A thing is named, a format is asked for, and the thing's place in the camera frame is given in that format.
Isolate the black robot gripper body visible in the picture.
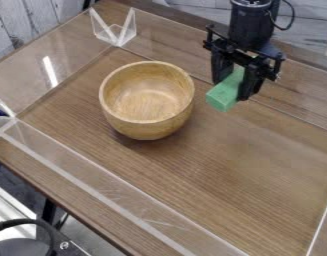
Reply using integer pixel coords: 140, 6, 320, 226
203, 0, 284, 80

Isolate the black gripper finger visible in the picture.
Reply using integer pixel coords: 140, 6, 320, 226
237, 64, 264, 101
211, 51, 233, 84

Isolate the green rectangular block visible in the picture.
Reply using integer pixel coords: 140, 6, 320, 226
205, 63, 245, 112

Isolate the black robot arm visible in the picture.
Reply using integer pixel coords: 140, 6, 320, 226
203, 0, 296, 101

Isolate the light wooden bowl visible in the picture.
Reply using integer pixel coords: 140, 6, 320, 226
98, 61, 195, 140

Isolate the clear acrylic front barrier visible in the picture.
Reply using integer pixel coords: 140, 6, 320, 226
0, 100, 248, 256

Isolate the black table leg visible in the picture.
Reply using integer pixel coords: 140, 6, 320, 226
41, 199, 57, 224

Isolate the clear acrylic corner bracket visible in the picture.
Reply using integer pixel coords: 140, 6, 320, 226
88, 8, 136, 47

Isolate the black cable loop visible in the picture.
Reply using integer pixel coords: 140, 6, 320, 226
0, 218, 57, 256

